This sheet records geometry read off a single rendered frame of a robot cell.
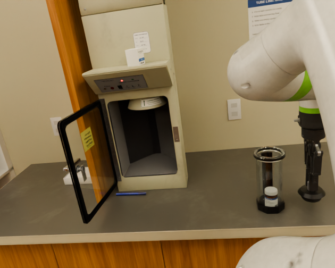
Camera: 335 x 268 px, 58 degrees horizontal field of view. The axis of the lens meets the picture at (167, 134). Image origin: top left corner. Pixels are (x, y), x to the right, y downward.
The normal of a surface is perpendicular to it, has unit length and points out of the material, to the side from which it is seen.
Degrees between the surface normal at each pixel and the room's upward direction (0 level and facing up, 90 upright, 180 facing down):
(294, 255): 39
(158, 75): 135
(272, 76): 114
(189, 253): 90
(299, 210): 0
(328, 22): 52
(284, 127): 90
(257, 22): 90
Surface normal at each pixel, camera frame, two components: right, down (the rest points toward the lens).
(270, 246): -0.60, -0.80
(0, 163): -0.12, 0.35
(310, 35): -0.94, -0.13
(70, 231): -0.14, -0.93
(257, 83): -0.33, 0.64
